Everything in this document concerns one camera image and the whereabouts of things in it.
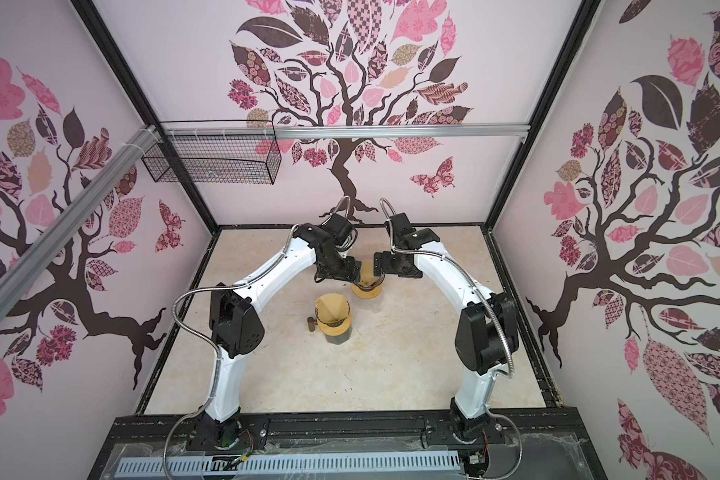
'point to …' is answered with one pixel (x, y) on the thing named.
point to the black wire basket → (216, 152)
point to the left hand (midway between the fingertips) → (345, 279)
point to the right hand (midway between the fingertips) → (391, 266)
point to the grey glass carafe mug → (338, 339)
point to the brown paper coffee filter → (331, 307)
